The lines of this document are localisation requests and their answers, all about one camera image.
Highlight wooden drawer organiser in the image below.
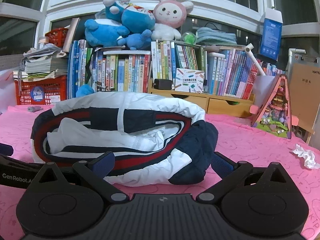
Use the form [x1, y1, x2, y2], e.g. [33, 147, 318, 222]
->
[147, 79, 255, 118]

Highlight row of green-spined books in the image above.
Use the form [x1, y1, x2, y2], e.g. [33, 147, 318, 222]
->
[151, 40, 208, 93]

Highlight white window frame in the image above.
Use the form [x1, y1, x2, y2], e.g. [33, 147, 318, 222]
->
[0, 0, 320, 63]

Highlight red plastic crate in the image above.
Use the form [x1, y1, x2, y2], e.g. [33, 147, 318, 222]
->
[14, 76, 69, 105]

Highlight pink toy house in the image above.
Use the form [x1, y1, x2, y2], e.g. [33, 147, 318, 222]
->
[250, 74, 298, 139]

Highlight crumpled white tissue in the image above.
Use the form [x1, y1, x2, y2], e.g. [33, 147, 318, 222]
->
[291, 144, 320, 169]

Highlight stack of workbooks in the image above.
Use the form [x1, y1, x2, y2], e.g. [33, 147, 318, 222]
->
[12, 42, 69, 82]

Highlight colourful printed box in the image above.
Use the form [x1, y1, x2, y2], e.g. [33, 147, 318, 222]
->
[174, 68, 205, 93]

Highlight tan hardcover book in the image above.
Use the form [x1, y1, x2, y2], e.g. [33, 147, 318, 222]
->
[62, 17, 81, 53]

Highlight blue white-faced plush toy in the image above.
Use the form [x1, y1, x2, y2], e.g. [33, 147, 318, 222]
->
[103, 0, 156, 34]

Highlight folded teal towels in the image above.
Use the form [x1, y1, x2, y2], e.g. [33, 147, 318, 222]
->
[195, 27, 238, 45]

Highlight small red basket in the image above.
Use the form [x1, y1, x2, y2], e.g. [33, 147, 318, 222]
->
[45, 27, 69, 48]

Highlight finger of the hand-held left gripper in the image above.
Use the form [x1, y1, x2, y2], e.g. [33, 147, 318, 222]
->
[0, 143, 14, 157]

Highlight pink bunny plush toy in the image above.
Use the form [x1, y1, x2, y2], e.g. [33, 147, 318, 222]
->
[151, 0, 194, 40]

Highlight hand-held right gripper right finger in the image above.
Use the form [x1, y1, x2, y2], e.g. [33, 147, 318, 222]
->
[199, 152, 294, 204]

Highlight pink blanket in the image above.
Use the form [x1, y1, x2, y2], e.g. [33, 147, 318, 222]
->
[0, 104, 320, 240]

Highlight white plastic bag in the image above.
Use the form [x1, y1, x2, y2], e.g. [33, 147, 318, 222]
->
[0, 70, 18, 114]

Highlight brown cardboard board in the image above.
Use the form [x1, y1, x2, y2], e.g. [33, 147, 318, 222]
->
[285, 49, 320, 145]

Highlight navy white red jacket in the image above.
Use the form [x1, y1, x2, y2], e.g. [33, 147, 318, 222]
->
[30, 92, 219, 187]

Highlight black power adapter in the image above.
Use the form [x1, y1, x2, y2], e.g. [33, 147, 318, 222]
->
[153, 79, 173, 90]

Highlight blue printed box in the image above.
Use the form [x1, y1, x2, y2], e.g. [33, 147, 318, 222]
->
[259, 7, 283, 60]

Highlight green ball toy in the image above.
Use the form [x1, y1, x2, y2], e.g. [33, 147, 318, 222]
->
[182, 31, 198, 44]

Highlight row of pink-spined books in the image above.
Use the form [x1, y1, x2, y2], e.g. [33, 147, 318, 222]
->
[207, 47, 285, 100]

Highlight blue plush ball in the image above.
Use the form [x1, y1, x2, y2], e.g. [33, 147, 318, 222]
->
[76, 84, 95, 98]

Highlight row of tall picture books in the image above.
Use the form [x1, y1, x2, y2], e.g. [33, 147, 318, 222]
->
[67, 39, 152, 99]

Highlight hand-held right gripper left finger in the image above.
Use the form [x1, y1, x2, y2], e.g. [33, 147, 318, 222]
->
[30, 151, 130, 204]

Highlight small blue plush toy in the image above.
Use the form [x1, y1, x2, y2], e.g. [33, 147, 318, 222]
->
[117, 29, 153, 50]

